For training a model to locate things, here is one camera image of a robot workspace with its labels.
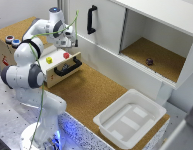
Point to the red button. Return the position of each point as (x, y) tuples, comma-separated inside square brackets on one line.
[(9, 38)]

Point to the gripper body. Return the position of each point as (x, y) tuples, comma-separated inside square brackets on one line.
[(67, 38)]

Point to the white sliding door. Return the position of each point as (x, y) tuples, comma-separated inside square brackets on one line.
[(107, 23)]

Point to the yellow block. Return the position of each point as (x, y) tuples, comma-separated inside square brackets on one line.
[(49, 60)]

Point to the purple block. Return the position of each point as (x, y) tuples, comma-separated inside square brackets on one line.
[(149, 61)]

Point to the wooden drawer box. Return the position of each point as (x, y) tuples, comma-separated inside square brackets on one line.
[(9, 29)]

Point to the wooden drawer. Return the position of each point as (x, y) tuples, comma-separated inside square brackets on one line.
[(57, 57)]

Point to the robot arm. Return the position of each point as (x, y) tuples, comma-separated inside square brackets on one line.
[(23, 76)]

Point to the white cabinet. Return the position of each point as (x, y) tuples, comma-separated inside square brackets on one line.
[(152, 20)]

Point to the white plastic box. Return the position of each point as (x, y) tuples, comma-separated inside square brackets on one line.
[(129, 118)]

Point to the pink block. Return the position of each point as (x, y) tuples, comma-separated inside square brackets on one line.
[(66, 55)]

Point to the blue button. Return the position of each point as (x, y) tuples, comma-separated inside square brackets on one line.
[(16, 42)]

